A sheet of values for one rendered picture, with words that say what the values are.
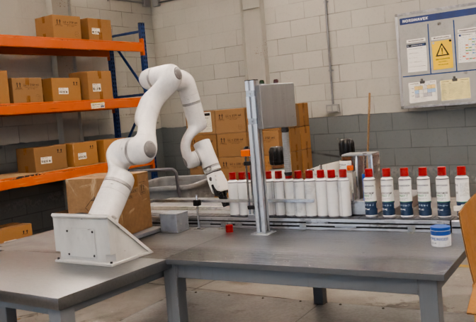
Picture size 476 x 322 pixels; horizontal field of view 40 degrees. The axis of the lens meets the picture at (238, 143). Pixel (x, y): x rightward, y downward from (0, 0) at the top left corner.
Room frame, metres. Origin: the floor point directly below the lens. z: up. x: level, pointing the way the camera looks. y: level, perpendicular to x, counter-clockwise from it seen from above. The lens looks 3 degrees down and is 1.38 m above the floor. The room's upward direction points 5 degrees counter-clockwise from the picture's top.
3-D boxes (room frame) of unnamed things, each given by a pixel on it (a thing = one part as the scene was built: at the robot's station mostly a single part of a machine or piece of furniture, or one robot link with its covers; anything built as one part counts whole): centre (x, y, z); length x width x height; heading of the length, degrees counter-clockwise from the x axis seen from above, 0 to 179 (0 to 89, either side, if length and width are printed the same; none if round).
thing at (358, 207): (2.82, -0.53, 1.01); 0.14 x 0.13 x 0.26; 60
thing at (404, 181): (2.63, -0.67, 0.98); 0.05 x 0.05 x 0.20
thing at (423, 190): (2.59, -0.73, 0.98); 0.05 x 0.05 x 0.20
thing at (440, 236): (2.30, -0.70, 0.86); 0.07 x 0.07 x 0.07
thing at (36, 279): (2.64, 0.72, 0.81); 0.90 x 0.90 x 0.04; 56
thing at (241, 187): (3.01, -0.01, 0.98); 0.05 x 0.05 x 0.20
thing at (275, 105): (2.82, -0.17, 1.38); 0.17 x 0.10 x 0.19; 115
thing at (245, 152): (2.93, -0.05, 1.05); 0.10 x 0.04 x 0.33; 150
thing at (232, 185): (3.04, 0.04, 0.98); 0.05 x 0.05 x 0.20
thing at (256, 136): (2.80, -0.08, 1.16); 0.04 x 0.04 x 0.67; 60
